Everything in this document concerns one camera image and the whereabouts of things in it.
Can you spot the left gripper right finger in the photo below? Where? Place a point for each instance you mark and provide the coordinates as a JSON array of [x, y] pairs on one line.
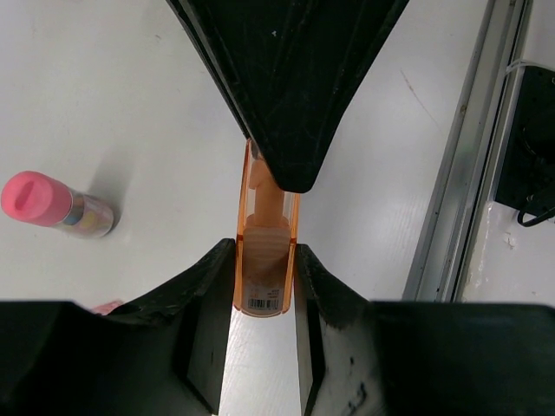
[[336, 357]]

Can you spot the pink capped clear bottle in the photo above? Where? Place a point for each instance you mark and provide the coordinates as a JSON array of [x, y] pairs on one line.
[[35, 198]]

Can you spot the pink translucent cap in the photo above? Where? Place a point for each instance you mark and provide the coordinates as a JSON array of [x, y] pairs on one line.
[[106, 308]]

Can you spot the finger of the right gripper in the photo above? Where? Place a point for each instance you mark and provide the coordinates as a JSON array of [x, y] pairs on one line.
[[289, 69]]

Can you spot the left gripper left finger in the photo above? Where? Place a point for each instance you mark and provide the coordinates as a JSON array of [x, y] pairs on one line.
[[199, 302]]

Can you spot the orange translucent cap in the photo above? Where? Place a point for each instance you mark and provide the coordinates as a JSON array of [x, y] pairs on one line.
[[266, 240]]

